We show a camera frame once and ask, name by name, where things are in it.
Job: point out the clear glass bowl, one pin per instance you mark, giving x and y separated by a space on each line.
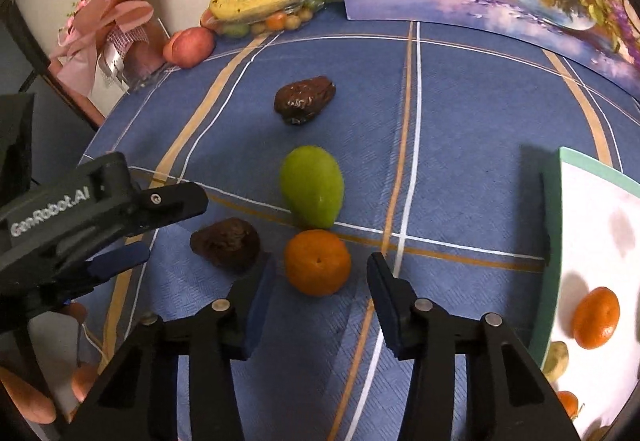
280 23

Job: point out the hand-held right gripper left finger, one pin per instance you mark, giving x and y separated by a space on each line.
257 301

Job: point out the brown wrinkled nut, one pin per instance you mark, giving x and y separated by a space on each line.
226 243

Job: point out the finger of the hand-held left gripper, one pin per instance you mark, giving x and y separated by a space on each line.
172 204
120 261

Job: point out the person's left hand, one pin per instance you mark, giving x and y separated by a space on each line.
25 396

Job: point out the white tray with green rim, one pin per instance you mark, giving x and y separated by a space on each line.
590 241

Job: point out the green mango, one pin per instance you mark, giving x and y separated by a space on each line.
312 186

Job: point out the elongated brown date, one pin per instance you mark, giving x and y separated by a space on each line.
304 100

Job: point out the pink wrapped bouquet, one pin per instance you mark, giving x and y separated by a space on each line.
112 21

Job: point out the red peach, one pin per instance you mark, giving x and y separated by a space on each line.
190 47

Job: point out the orange tangerine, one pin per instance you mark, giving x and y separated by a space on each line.
567 404
596 317
317 262

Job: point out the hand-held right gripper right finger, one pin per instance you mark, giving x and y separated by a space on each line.
387 301

